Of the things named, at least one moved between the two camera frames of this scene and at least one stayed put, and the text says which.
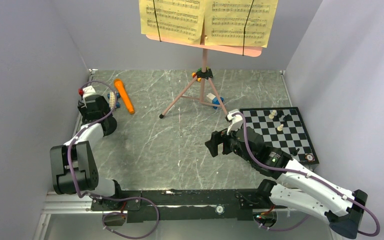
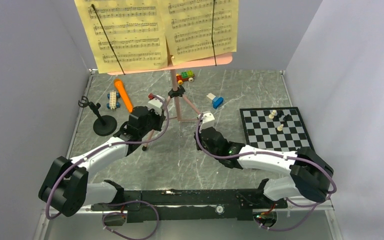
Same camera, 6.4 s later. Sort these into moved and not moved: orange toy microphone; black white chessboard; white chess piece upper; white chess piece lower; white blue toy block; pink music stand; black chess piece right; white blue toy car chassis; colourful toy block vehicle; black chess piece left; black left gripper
Moved: pink music stand; colourful toy block vehicle; black left gripper
Not moved: black chess piece right; white chess piece upper; black chess piece left; orange toy microphone; black white chessboard; white blue toy car chassis; white blue toy block; white chess piece lower
